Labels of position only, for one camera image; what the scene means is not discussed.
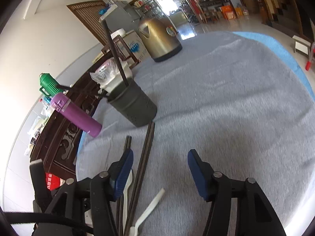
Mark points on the white step stool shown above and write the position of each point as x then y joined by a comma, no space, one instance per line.
301,45

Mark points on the dark wooden sideboard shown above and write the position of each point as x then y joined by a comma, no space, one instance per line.
58,143

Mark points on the dark grey utensil holder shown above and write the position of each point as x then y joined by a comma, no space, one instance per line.
133,103

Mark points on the grey table cloth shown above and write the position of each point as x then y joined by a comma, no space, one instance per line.
245,112

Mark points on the white ceramic spoon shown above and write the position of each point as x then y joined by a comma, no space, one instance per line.
134,229
125,199

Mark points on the red shopping bag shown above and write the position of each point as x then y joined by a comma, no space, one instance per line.
53,182

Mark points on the dark wooden side table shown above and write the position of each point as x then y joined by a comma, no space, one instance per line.
214,10

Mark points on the purple thermos bottle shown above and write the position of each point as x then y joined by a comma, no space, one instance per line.
65,106

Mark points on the grey refrigerator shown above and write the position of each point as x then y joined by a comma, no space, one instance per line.
120,15

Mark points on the white bowl with plastic wrap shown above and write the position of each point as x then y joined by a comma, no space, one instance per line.
108,76

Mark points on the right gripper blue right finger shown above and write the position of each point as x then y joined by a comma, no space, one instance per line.
255,214

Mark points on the green thermos flask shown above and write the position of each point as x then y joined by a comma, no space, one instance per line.
49,85

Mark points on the wooden chair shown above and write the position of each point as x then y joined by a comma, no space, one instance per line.
124,53

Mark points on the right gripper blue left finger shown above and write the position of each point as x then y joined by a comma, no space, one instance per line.
107,187

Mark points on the gold electric kettle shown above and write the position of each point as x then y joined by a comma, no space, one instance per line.
159,39

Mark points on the white chest freezer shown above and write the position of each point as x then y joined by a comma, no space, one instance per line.
134,42

